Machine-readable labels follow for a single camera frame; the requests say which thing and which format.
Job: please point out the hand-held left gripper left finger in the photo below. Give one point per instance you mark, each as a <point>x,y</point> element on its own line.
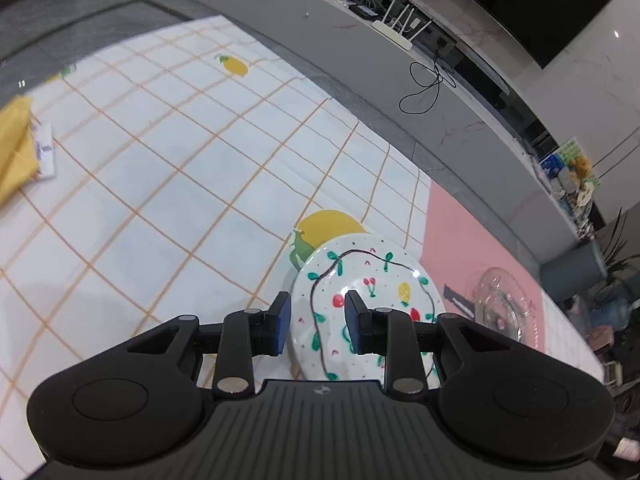
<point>282,315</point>

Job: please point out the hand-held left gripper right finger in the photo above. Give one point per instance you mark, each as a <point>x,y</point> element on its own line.
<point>352,320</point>

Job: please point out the fruit painted white plate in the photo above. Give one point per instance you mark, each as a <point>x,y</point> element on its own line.
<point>370,270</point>

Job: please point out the clear glass plate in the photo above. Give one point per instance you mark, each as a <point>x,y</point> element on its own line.
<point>502,305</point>

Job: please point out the pink table runner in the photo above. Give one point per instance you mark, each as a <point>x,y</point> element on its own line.
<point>460,240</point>

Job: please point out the checked lemon print tablecloth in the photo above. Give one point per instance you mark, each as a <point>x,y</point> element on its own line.
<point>150,185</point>

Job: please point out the grey trash can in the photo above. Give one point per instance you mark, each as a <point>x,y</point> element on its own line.
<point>575,272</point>

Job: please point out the small pink heater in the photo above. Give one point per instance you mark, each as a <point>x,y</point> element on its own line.
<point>600,340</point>

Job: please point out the blue water bottle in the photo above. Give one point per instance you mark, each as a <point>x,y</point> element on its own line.
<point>610,312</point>

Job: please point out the marble television cabinet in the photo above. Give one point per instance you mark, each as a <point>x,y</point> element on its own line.
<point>350,50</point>

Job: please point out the tall long-leaf plant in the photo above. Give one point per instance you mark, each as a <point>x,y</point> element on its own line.
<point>620,245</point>

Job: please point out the white packet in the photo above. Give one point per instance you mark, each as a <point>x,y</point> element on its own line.
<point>45,150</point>

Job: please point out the white router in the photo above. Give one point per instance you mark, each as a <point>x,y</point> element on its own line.
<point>392,32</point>

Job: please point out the black set-top box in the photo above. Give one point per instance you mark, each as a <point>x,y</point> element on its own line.
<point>365,10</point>

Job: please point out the yellow cloth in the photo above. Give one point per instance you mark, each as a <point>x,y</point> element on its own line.
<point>15,150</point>

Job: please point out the black television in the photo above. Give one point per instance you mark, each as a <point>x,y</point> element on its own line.
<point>525,0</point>

